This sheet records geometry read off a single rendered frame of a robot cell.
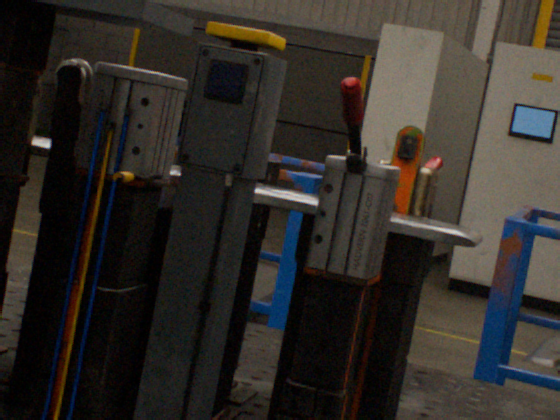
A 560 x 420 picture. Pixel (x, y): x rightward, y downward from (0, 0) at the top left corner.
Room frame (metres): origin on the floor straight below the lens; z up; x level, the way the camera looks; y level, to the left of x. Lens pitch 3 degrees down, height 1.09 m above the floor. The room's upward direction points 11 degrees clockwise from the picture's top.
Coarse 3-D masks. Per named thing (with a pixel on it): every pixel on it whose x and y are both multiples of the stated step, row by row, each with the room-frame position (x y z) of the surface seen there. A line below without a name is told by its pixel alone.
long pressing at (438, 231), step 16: (48, 144) 1.35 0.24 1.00; (176, 176) 1.30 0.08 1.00; (256, 192) 1.28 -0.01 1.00; (272, 192) 1.28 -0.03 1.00; (288, 192) 1.38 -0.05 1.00; (288, 208) 1.27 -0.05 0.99; (304, 208) 1.26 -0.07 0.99; (400, 224) 1.23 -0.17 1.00; (416, 224) 1.23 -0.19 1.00; (432, 224) 1.31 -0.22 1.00; (448, 224) 1.36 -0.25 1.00; (432, 240) 1.22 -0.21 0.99; (448, 240) 1.22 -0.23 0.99; (464, 240) 1.23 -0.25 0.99; (480, 240) 1.32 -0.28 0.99
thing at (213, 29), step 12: (216, 24) 1.01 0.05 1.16; (228, 24) 1.01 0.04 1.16; (216, 36) 1.02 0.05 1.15; (228, 36) 1.01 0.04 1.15; (240, 36) 1.01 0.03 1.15; (252, 36) 1.01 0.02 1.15; (264, 36) 1.00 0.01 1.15; (276, 36) 1.02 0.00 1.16; (240, 48) 1.03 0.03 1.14; (252, 48) 1.03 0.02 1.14; (276, 48) 1.04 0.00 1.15
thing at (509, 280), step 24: (528, 216) 3.66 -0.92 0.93; (552, 216) 4.04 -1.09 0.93; (504, 240) 2.94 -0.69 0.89; (528, 240) 4.03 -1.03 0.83; (504, 264) 2.94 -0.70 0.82; (528, 264) 4.03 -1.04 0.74; (504, 288) 2.93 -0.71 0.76; (504, 312) 2.93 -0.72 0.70; (504, 336) 4.03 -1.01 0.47; (552, 336) 3.77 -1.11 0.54; (480, 360) 2.94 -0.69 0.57; (504, 360) 4.03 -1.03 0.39; (528, 360) 3.21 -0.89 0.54; (552, 360) 3.22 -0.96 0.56; (552, 384) 2.89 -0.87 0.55
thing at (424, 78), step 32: (384, 32) 9.22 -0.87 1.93; (416, 32) 9.13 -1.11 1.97; (384, 64) 9.20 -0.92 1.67; (416, 64) 9.11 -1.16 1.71; (448, 64) 9.44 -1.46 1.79; (480, 64) 10.85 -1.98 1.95; (384, 96) 9.18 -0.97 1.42; (416, 96) 9.10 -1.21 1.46; (448, 96) 9.70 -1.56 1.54; (480, 96) 11.20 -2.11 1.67; (384, 128) 9.17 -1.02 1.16; (448, 128) 9.97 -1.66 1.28; (448, 160) 10.26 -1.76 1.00; (448, 192) 10.57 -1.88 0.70
